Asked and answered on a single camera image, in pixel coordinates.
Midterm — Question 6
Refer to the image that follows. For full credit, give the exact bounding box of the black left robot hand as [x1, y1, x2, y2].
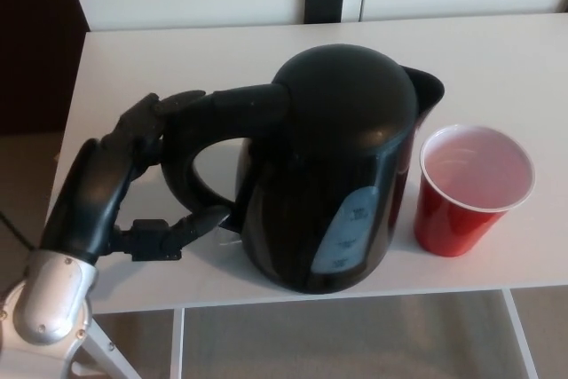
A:
[38, 89, 231, 265]

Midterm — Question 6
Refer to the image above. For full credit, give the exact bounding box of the black electric kettle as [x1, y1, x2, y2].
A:
[160, 43, 446, 295]

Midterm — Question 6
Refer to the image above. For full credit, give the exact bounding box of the red plastic cup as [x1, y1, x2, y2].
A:
[413, 124, 537, 259]

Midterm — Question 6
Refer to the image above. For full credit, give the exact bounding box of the dark brown door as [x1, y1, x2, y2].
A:
[0, 0, 92, 137]

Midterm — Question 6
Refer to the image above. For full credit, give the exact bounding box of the black rectangular wall plate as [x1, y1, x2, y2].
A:
[302, 0, 345, 25]

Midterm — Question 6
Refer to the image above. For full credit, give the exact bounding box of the white table with metal frame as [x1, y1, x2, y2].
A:
[53, 10, 568, 379]

